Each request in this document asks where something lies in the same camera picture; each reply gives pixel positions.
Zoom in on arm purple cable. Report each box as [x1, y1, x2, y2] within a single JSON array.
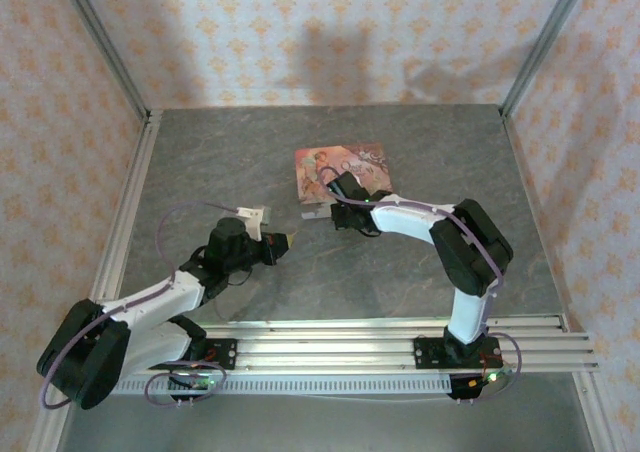
[[38, 200, 241, 411], [317, 165, 525, 406]]

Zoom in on aluminium table side rail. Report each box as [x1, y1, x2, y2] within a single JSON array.
[[499, 104, 614, 452], [29, 110, 164, 452]]

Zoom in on aluminium frame post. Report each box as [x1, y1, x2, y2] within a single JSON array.
[[53, 0, 154, 123], [499, 0, 596, 118]]

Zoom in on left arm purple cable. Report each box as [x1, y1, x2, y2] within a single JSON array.
[[38, 200, 241, 411]]

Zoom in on base electronics board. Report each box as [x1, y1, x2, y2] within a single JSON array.
[[167, 369, 224, 403], [447, 366, 516, 403]]

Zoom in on white slotted cable duct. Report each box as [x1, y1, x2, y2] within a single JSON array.
[[112, 374, 454, 396]]

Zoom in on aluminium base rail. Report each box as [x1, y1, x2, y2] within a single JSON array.
[[54, 314, 599, 373]]

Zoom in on pink illustrated box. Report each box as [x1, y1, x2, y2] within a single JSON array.
[[293, 143, 395, 207]]

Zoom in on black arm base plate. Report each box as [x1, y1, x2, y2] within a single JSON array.
[[413, 336, 501, 371], [199, 338, 239, 372]]

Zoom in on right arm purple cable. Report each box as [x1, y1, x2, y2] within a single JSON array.
[[317, 165, 525, 406]]

